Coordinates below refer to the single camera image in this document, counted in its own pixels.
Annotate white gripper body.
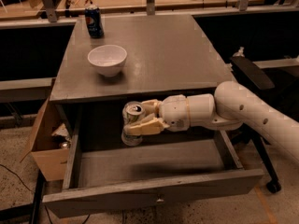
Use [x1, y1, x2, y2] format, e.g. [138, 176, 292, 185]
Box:
[159, 95, 190, 132]

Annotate grey wooden drawer cabinet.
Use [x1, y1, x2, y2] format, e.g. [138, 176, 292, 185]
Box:
[50, 15, 233, 151]

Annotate black office chair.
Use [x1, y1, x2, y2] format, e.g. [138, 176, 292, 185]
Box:
[231, 57, 299, 193]

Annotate green 7up can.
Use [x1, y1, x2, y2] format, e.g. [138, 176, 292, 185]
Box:
[121, 101, 145, 147]

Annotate black floor cable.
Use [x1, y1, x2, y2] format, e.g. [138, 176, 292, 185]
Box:
[0, 163, 34, 193]

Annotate white ceramic bowl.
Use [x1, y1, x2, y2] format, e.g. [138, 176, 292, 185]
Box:
[87, 45, 127, 77]

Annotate blue pepsi can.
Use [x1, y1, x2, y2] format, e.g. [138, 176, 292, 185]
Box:
[85, 5, 104, 38]

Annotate open grey top drawer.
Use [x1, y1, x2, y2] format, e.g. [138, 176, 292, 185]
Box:
[42, 120, 264, 219]

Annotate silver drawer knob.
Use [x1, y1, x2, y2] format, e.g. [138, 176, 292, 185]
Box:
[156, 197, 164, 204]

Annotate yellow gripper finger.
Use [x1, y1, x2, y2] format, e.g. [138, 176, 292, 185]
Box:
[141, 99, 162, 116]
[123, 114, 169, 136]

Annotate brown cardboard box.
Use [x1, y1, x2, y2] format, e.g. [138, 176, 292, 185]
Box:
[20, 97, 69, 181]

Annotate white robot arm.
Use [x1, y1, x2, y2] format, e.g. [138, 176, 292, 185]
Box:
[121, 81, 299, 161]

